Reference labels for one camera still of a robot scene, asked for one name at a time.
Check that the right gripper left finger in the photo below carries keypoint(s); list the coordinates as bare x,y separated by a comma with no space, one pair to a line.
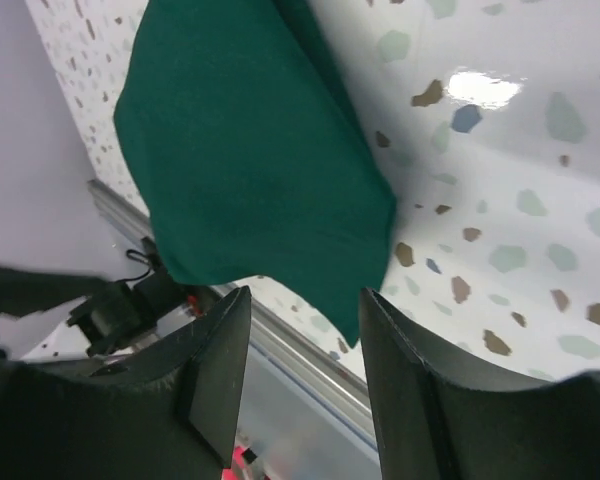
169,411

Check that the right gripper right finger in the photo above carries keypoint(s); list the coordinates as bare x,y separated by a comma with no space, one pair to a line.
440,412

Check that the dark green surgical cloth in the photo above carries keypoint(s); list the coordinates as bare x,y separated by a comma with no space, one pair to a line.
241,139

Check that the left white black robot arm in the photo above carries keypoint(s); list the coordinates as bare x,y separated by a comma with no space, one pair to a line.
112,314

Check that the aluminium rail frame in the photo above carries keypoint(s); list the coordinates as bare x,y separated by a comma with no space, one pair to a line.
342,393

